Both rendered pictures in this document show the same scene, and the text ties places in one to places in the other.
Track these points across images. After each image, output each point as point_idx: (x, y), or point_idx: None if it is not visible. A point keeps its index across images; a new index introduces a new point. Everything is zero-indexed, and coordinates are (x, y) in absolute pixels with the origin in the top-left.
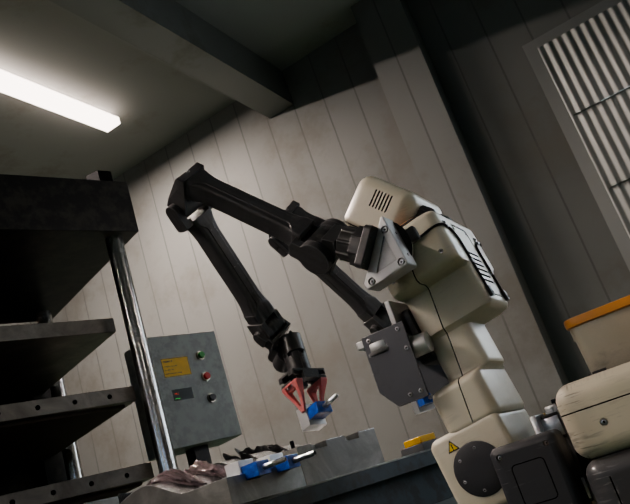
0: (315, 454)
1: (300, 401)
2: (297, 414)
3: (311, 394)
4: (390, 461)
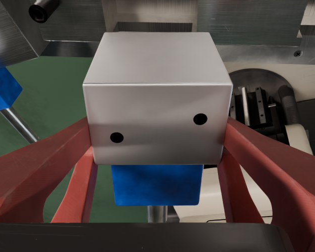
0: (37, 137)
1: (71, 178)
2: (87, 74)
3: (264, 192)
4: None
